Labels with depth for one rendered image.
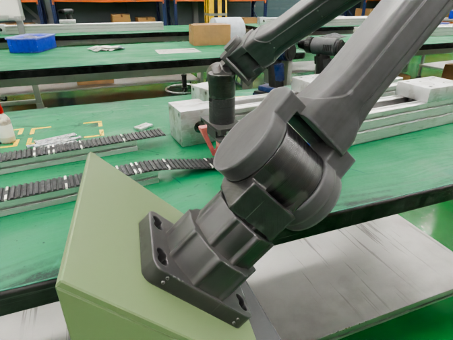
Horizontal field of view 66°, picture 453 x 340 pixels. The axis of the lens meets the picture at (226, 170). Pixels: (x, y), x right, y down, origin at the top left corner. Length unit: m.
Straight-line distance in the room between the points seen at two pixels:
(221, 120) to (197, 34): 2.20
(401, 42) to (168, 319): 0.31
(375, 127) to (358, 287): 0.61
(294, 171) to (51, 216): 0.50
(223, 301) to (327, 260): 1.13
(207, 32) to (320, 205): 2.67
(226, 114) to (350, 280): 0.85
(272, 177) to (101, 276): 0.15
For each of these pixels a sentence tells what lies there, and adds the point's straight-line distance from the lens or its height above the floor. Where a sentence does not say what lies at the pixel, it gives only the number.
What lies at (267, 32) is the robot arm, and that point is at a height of 1.08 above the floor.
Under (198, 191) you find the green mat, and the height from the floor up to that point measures 0.78.
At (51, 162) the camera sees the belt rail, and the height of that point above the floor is 0.79.
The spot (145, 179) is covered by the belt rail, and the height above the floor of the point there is 0.79.
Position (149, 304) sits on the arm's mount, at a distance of 0.28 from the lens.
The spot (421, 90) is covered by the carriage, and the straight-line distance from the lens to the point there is 1.15.
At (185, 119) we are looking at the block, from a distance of 0.90.
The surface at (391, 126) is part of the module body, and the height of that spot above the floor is 0.81.
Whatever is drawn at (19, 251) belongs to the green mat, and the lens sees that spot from 0.64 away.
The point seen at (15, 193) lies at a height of 0.81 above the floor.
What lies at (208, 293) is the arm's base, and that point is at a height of 0.90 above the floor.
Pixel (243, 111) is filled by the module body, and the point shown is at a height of 0.85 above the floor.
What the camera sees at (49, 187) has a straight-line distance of 0.73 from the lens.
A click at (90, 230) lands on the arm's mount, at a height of 0.97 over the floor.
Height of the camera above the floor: 1.13
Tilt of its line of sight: 27 degrees down
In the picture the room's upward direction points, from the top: straight up
